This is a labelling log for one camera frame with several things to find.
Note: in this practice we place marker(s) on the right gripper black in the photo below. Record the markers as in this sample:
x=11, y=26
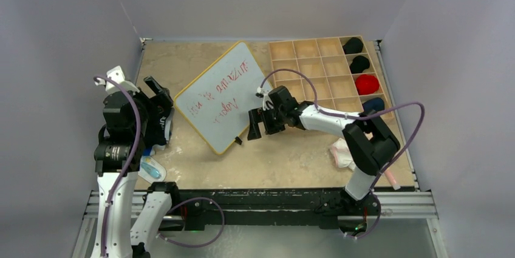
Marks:
x=257, y=116

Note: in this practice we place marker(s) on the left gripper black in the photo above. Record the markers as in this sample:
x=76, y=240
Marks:
x=157, y=103

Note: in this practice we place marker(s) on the white whiteboard yellow frame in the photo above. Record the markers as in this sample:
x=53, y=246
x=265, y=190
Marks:
x=216, y=103

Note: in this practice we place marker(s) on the white underwear pink trim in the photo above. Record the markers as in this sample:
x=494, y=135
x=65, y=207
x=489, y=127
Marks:
x=341, y=154

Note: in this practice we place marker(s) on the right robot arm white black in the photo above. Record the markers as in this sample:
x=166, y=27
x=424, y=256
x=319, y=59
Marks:
x=371, y=143

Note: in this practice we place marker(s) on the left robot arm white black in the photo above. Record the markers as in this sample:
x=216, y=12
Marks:
x=134, y=123

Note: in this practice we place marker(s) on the black underwear white waistband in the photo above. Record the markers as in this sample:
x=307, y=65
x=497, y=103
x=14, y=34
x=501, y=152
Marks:
x=159, y=132

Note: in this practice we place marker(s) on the white blue patterned underwear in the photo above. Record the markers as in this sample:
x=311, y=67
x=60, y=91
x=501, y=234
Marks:
x=150, y=170

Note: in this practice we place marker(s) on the red rolled underwear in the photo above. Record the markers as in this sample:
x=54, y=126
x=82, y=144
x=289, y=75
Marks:
x=367, y=84

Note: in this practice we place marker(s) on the black rolled underwear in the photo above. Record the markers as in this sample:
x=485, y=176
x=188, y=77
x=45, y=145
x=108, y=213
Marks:
x=353, y=46
x=359, y=64

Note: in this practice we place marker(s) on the black rolled underwear back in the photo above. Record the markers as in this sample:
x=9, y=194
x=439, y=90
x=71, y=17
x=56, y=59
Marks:
x=353, y=46

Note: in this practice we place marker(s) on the navy blue rolled underwear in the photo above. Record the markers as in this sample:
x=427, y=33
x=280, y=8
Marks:
x=376, y=104

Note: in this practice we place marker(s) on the wooden compartment organizer tray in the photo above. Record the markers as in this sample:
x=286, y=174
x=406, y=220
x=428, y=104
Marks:
x=318, y=69

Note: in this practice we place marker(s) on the pink yellow marker pen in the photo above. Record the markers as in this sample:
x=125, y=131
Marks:
x=391, y=179

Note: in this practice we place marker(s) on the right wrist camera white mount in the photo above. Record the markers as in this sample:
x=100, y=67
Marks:
x=263, y=94

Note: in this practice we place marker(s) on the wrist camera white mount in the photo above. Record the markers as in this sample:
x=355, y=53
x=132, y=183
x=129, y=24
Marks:
x=117, y=75
x=263, y=94

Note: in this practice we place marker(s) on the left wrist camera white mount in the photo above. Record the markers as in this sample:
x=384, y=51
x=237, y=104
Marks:
x=117, y=75

